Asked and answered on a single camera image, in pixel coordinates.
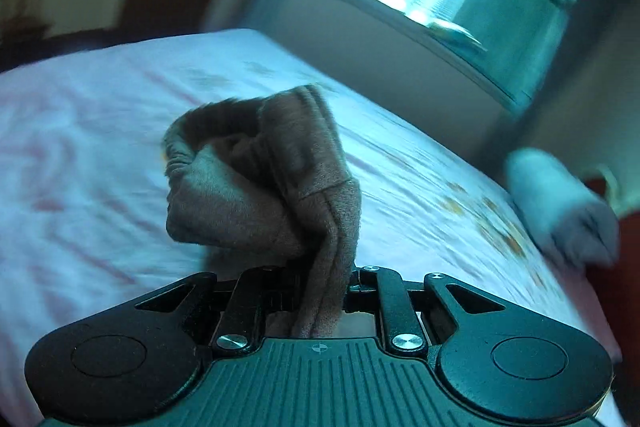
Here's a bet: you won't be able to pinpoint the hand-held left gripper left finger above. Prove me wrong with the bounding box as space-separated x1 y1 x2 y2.
112 268 301 354

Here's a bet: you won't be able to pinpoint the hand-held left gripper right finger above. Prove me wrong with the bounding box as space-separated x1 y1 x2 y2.
344 264 507 352

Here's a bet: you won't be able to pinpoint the grey-brown pants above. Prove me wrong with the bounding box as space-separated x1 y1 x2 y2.
162 84 363 340

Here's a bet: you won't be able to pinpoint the rolled light quilt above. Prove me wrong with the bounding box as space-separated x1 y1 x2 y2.
505 147 621 269

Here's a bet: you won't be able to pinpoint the red wooden headboard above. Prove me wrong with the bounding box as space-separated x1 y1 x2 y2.
582 174 640 363

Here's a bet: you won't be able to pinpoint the bed with floral sheet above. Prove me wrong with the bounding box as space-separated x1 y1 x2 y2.
0 28 626 427

